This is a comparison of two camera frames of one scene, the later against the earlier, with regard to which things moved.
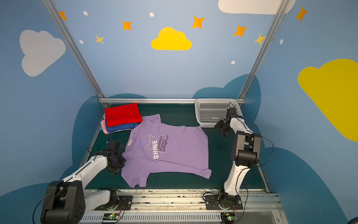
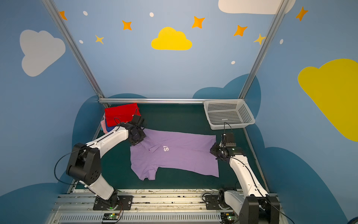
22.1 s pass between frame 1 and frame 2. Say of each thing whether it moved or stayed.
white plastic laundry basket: moved
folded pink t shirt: stayed
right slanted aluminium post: stayed
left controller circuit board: stayed
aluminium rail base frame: stayed
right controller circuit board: stayed
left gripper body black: moved
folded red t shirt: stayed
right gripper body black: moved
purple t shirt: moved
